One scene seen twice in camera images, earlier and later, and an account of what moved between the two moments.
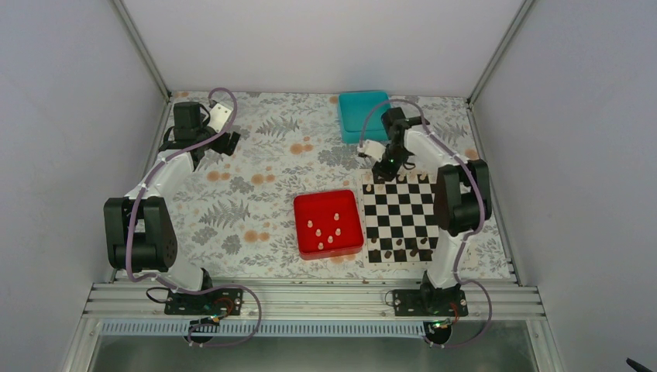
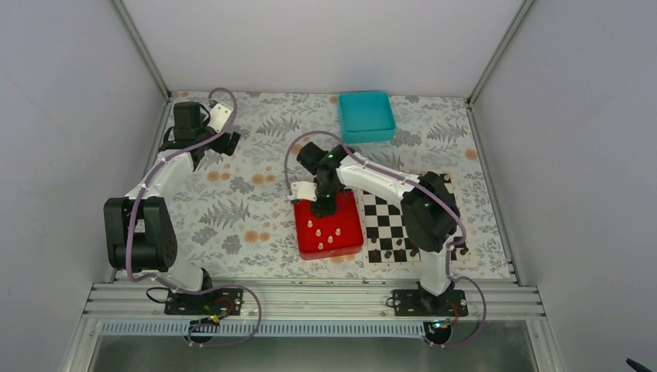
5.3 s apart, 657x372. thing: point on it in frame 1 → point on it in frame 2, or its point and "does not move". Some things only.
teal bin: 353,108 does not move
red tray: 328,224 does not move
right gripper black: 387,174 → 325,209
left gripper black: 220,147 does not move
